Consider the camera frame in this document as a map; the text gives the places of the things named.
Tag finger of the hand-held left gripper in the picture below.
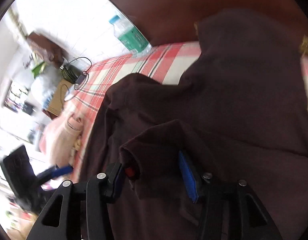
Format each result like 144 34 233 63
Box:
36 165 73 184

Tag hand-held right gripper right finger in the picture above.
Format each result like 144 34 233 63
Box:
178 151 282 240

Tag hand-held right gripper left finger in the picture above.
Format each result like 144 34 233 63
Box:
26 162 125 240

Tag dark brown garment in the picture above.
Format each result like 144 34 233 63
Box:
76 9 308 240

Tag pink cloth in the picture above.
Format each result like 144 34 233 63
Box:
39 112 84 165

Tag cardboard box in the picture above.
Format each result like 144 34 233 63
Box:
48 79 74 117

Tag white plastic bag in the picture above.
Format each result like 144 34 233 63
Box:
31 64 60 105

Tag red plaid bed sheet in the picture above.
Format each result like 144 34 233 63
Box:
65 42 308 155

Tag brown bag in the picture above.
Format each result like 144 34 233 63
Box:
26 31 66 64

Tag clear water bottle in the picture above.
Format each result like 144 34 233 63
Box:
109 15 151 55

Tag brown headboard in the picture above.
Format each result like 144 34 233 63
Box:
101 0 308 54

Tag black cable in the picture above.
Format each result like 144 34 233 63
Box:
60 57 92 90

